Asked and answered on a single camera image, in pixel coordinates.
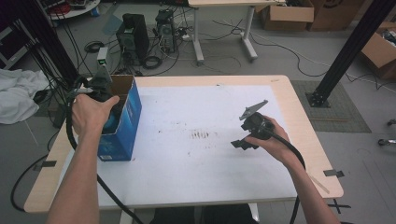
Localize coiled black cable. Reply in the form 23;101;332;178
141;54;163;70
84;40;106;53

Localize long black floor cable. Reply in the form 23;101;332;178
247;30;332;78

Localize white crumpled cloth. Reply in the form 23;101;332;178
0;68;51;126

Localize black floor cable loop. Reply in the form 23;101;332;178
9;153;51;213

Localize white-legged wooden desk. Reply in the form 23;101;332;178
187;0;287;63

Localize grey floor mat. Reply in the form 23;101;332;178
290;79;373;134

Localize black metal frame post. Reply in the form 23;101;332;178
6;0;84;91
305;0;396;109

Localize white table mat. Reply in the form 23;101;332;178
60;84;298;210

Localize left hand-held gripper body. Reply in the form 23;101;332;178
73;64;113;103

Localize thin wooden stick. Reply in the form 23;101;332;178
307;174;331;195

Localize blue cardboard box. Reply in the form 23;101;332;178
96;74;143;162

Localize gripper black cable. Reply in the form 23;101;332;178
266;126;308;224
64;76;145;224

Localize round white table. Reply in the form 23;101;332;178
46;0;102;21

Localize black computer tower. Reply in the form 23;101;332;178
115;12;150;68

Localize person's dark legs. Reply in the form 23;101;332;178
148;203;252;224

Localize open cardboard box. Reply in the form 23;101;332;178
360;21;396;81

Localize white power supply unit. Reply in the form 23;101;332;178
95;46;109;70

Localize person's right hand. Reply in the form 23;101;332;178
245;117;297;166

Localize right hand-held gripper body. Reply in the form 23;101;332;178
238;99;276;141

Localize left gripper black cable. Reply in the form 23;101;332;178
64;76;145;224

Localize white table leg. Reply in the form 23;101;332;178
119;208;135;224
247;203;261;224

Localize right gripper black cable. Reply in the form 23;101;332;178
266;126;308;224

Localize small cardboard box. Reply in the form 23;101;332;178
261;2;316;33

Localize person's left hand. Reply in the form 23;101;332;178
71;93;120;140

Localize black tape strip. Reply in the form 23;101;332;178
33;160;58;172
322;169;346;179

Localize open-frame computer case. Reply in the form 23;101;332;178
154;7;177;54

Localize large cardboard box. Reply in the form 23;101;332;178
307;0;366;33

